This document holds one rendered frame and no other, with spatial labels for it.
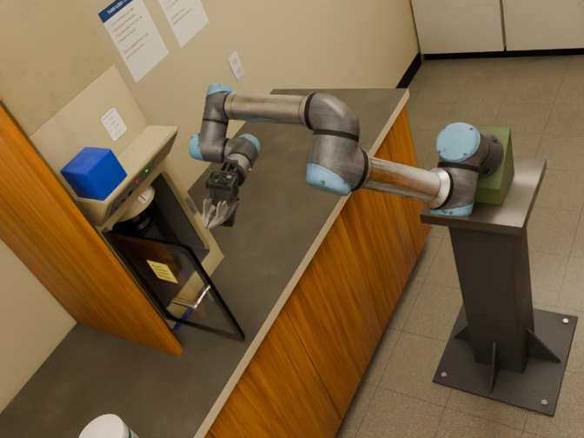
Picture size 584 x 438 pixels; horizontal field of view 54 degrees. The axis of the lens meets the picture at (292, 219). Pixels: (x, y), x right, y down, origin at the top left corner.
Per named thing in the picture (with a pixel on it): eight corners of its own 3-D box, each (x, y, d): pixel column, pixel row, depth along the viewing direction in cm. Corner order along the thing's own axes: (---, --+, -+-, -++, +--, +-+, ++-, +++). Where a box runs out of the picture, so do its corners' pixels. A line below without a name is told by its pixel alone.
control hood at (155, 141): (95, 227, 155) (74, 199, 149) (164, 151, 173) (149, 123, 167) (123, 232, 149) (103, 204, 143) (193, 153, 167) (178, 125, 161)
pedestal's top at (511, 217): (547, 168, 190) (546, 158, 188) (522, 236, 173) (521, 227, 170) (451, 161, 208) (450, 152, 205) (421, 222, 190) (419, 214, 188)
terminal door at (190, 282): (170, 318, 182) (105, 228, 157) (247, 341, 165) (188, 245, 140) (169, 320, 181) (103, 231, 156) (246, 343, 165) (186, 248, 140)
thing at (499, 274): (577, 318, 247) (578, 154, 190) (553, 417, 221) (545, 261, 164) (466, 296, 273) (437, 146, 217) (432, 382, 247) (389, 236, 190)
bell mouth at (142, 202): (90, 219, 177) (81, 206, 173) (126, 181, 187) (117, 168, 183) (129, 226, 167) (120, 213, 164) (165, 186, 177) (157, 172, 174)
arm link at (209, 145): (201, 123, 170) (236, 129, 169) (194, 161, 171) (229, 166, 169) (191, 118, 163) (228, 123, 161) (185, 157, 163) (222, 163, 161)
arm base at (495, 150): (509, 135, 175) (501, 128, 167) (495, 183, 176) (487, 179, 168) (461, 128, 183) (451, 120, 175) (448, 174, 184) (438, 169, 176)
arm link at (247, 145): (235, 152, 172) (262, 156, 170) (222, 173, 164) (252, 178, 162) (234, 129, 166) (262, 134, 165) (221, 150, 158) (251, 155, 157)
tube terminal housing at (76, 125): (119, 314, 199) (-29, 133, 150) (173, 246, 217) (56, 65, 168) (171, 329, 185) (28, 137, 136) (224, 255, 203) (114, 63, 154)
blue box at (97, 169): (78, 197, 149) (58, 170, 144) (102, 172, 155) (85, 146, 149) (103, 202, 144) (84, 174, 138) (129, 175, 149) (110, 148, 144)
